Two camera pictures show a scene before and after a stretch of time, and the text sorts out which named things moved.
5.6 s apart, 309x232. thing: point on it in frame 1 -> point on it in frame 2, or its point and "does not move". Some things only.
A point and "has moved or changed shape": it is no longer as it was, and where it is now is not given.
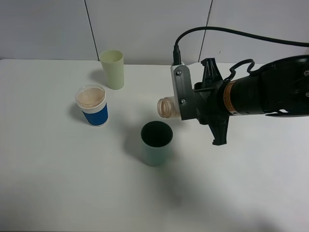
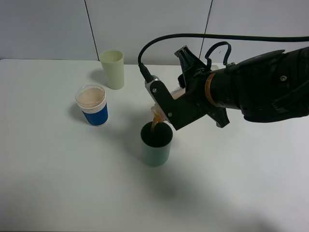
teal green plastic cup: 156,137 does not move
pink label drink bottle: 167,108 has moved or changed shape
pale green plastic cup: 112,62 does not move
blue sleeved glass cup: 91,99 does not move
